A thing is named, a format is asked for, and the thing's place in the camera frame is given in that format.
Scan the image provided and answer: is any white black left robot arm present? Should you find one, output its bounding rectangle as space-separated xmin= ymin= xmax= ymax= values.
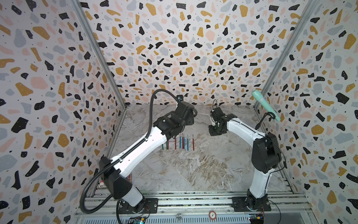
xmin=99 ymin=101 xmax=197 ymax=212

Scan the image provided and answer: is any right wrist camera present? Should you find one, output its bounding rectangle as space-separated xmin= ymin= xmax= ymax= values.
xmin=210 ymin=107 xmax=225 ymax=123

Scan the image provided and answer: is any mint green microphone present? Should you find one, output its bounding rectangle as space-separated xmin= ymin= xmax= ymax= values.
xmin=252 ymin=90 xmax=280 ymax=121

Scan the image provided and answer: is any black microphone stand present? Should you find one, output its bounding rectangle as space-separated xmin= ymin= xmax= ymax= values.
xmin=255 ymin=112 xmax=276 ymax=130

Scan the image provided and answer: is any aluminium corner post right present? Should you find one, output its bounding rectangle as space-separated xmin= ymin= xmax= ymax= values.
xmin=261 ymin=0 xmax=320 ymax=96

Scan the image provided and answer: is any aluminium corner post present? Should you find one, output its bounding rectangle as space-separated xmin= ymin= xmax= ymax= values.
xmin=71 ymin=0 xmax=126 ymax=110
xmin=261 ymin=0 xmax=320 ymax=96

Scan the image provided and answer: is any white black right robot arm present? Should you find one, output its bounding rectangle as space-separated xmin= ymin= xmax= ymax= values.
xmin=209 ymin=108 xmax=282 ymax=211

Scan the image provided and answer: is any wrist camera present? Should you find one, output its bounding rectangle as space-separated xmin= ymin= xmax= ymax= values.
xmin=176 ymin=95 xmax=184 ymax=102
xmin=210 ymin=107 xmax=225 ymax=123

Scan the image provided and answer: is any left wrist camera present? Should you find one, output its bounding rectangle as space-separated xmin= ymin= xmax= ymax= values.
xmin=176 ymin=95 xmax=184 ymax=102

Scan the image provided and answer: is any aluminium corner post left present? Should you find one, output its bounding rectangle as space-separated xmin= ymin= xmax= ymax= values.
xmin=71 ymin=0 xmax=126 ymax=110

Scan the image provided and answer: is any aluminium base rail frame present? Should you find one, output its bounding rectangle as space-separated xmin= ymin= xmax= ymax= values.
xmin=73 ymin=190 xmax=317 ymax=224

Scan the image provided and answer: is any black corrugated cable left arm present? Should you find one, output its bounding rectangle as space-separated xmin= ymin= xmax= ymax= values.
xmin=79 ymin=89 xmax=180 ymax=215

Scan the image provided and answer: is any rainbow knife set package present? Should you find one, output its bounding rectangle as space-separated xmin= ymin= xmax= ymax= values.
xmin=98 ymin=181 xmax=107 ymax=189

